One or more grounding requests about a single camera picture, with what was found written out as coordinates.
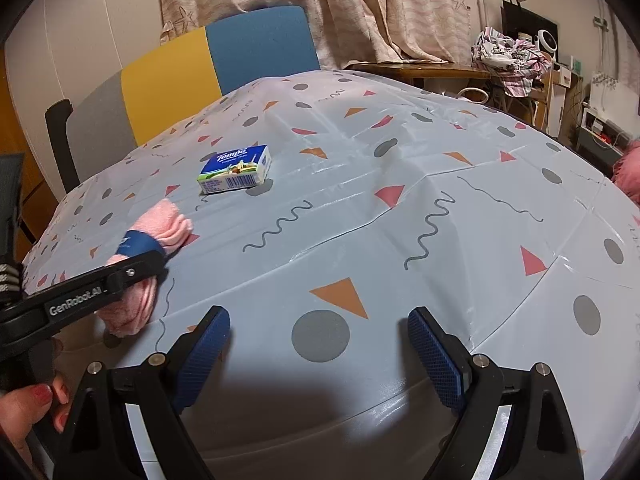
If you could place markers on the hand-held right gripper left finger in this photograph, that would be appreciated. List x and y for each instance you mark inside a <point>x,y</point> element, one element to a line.
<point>200,355</point>

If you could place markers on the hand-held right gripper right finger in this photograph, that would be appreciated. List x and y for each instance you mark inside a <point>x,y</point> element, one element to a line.
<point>435,360</point>

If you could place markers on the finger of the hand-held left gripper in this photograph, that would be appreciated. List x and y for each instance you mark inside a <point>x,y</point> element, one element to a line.
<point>140,247</point>

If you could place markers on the pink towel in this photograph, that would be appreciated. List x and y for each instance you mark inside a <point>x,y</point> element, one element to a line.
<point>165,222</point>

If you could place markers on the person's left hand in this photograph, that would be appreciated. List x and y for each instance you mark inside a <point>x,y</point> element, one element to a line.
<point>25,410</point>

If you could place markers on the blue tissue pack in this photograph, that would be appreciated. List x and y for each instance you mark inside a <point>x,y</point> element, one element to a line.
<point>235,170</point>

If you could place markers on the patterned plastic tablecloth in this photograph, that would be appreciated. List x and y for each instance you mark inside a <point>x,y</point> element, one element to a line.
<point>400,160</point>

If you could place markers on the grey yellow blue chair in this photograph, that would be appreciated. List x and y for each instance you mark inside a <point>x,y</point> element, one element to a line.
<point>250,55</point>

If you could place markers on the pink pillow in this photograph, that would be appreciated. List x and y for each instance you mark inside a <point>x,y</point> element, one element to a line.
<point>630,170</point>

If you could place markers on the wooden desk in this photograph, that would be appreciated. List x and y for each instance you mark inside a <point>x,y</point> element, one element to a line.
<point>425,70</point>

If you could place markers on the pile of clothes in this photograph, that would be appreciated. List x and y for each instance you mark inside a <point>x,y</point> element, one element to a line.
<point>505,55</point>

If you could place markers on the white power strip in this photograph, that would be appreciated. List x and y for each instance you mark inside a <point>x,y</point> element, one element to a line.
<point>605,82</point>

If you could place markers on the small teal box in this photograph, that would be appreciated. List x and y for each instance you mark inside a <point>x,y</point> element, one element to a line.
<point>576,66</point>

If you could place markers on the white desk fan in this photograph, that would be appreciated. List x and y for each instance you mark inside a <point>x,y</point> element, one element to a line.
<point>545,42</point>

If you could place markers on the beige starfish print curtain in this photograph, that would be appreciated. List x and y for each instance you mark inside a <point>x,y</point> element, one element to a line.
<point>375,5</point>

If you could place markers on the black monitor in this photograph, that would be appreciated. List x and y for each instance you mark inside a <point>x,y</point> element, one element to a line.
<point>520,20</point>

